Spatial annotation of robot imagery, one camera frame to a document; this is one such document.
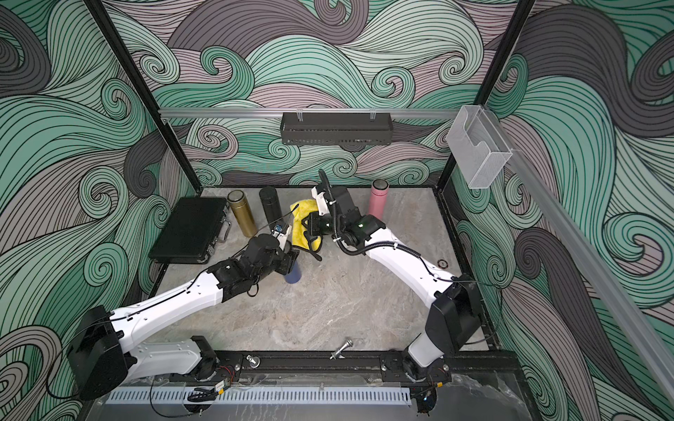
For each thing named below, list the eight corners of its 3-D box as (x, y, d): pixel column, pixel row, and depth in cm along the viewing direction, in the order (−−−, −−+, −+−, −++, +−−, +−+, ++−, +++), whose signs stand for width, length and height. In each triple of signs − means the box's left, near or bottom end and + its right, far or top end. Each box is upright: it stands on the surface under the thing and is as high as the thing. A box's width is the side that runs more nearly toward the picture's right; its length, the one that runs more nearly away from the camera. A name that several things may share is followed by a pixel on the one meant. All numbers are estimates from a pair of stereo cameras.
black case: (155, 265, 97) (145, 256, 92) (184, 207, 116) (177, 197, 111) (219, 265, 97) (213, 256, 92) (237, 207, 116) (233, 197, 111)
